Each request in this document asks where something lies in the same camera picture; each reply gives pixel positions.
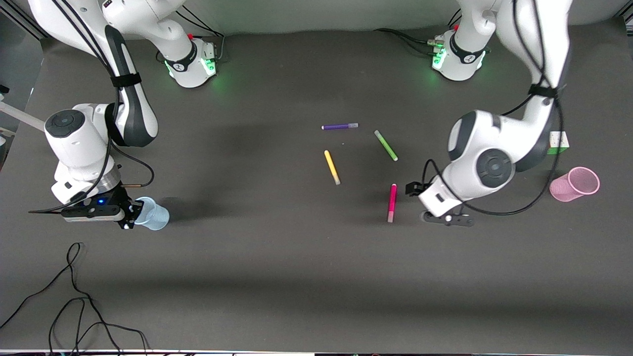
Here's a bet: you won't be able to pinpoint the translucent blue cup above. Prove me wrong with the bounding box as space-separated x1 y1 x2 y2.
134 196 170 231

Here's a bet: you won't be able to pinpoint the green marker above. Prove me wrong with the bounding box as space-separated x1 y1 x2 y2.
374 130 399 162

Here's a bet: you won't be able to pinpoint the yellow marker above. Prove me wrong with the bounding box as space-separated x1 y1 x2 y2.
324 150 341 186

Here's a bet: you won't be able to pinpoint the white stand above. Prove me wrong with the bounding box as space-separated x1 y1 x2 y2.
0 101 47 132

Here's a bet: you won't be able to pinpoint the pink mesh cup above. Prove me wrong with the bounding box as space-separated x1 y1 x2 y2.
549 167 601 203

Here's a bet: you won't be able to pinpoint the rubik's cube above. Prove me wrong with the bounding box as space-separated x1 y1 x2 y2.
546 131 570 155

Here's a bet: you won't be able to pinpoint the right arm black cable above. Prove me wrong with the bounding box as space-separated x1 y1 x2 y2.
29 0 155 214

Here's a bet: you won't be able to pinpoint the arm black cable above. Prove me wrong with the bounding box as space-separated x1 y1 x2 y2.
420 0 567 216
29 0 155 214

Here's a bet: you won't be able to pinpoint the loose black cable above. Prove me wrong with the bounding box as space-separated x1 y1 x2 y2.
0 242 150 355

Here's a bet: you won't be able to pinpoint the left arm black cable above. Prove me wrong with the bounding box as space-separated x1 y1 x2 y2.
420 0 567 216

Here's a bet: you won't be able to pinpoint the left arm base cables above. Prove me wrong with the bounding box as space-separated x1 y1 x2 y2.
373 10 463 56

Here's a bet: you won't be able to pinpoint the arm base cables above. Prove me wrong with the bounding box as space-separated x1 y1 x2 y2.
156 10 226 65
373 10 463 56

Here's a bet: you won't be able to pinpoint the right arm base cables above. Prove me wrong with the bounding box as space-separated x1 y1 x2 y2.
156 10 226 65

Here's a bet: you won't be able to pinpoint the black metal frame rail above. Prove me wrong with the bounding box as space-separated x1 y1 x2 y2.
0 7 45 40

